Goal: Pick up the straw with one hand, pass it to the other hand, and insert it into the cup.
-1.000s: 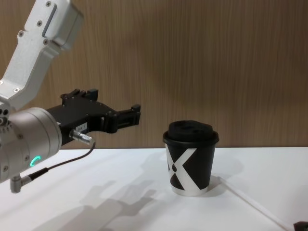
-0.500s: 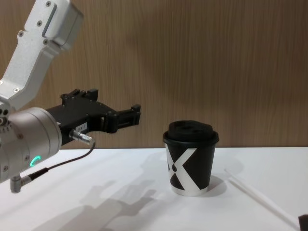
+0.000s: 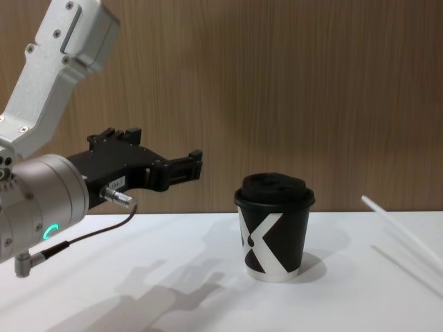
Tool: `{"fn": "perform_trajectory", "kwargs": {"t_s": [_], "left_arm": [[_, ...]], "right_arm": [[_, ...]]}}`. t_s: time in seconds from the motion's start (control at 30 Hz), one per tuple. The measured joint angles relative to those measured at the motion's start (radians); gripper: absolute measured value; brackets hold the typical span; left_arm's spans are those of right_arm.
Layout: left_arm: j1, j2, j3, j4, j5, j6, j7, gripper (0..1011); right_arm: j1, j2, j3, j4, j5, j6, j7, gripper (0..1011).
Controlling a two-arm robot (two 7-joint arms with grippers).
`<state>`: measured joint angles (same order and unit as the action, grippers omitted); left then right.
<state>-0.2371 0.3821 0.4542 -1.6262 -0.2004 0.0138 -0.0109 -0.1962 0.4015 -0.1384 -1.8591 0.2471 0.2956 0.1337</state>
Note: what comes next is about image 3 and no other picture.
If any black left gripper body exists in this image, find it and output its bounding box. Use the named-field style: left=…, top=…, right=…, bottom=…
left=66, top=127, right=170, bottom=212

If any black plastic cup lid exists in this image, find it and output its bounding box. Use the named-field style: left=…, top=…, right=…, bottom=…
left=233, top=172, right=316, bottom=210

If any black and white paper cup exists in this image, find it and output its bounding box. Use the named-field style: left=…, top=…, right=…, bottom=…
left=237, top=203, right=313, bottom=284

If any white plastic straw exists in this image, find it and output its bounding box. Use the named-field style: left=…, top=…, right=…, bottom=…
left=361, top=194, right=443, bottom=276

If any thin dark gripper cable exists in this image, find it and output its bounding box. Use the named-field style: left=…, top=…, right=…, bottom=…
left=13, top=187, right=139, bottom=278

